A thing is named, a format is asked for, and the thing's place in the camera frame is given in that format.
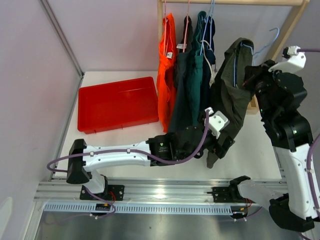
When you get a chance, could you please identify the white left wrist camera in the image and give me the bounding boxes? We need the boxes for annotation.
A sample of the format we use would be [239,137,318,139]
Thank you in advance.
[204,107,230,139]

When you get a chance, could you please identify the orange shorts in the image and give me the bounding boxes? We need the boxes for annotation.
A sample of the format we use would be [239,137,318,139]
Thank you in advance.
[156,19,178,133]

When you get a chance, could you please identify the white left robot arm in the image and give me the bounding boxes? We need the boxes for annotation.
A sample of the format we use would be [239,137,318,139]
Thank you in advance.
[66,126,235,200]

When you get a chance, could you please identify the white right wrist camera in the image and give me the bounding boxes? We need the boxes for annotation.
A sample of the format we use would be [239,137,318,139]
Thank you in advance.
[268,46,307,74]

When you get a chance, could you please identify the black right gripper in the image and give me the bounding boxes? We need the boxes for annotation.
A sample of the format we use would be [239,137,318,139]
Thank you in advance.
[242,60,288,120]

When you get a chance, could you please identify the slotted grey cable duct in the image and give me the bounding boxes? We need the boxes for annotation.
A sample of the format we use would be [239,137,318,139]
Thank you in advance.
[44,203,236,215]

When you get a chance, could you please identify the dark grey shorts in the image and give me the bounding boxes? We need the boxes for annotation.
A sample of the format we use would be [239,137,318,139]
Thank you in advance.
[168,17,194,133]

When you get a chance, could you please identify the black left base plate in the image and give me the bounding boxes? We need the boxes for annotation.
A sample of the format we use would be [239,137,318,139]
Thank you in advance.
[79,184,125,201]

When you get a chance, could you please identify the olive green shorts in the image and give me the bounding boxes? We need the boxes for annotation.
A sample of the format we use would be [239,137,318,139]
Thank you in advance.
[206,37,255,170]

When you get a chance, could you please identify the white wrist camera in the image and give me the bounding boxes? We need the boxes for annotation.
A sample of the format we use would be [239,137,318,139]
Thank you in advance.
[204,107,230,139]
[268,46,307,74]

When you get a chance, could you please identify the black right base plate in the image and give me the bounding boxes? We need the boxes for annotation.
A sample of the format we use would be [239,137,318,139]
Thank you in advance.
[206,186,248,204]

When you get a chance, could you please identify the pink hanger of grey shorts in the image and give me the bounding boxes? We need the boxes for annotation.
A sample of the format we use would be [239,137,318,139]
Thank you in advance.
[177,0,191,53]

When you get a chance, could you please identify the teal green shorts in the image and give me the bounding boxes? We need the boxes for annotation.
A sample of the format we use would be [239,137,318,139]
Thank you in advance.
[187,11,207,126]

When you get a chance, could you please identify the red plastic tray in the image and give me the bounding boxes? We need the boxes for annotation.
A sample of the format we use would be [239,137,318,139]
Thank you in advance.
[77,76,159,135]

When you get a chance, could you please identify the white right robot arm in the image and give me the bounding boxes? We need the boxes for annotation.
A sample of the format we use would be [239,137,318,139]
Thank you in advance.
[228,60,320,233]

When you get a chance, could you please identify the light blue wire hanger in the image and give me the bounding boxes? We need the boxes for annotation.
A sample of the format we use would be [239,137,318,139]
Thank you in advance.
[240,27,280,66]

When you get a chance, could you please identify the blue hanger of teal shorts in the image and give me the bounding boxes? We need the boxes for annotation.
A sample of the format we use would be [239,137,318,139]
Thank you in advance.
[199,0,216,56]

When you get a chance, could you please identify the pink hanger of orange shorts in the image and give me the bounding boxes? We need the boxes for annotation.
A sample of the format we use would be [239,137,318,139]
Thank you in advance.
[163,0,176,60]

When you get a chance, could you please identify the navy blue shorts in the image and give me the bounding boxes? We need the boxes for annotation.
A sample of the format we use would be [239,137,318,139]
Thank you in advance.
[200,20,216,110]

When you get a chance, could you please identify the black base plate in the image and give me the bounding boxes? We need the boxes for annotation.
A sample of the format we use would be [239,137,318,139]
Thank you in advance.
[206,186,248,204]
[79,184,125,201]

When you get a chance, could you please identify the wooden clothes rack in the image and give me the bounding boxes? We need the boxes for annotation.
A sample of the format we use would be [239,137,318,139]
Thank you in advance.
[156,0,311,116]

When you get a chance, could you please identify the aluminium mounting rail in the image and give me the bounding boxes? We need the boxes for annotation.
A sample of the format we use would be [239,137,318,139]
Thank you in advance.
[33,176,291,207]

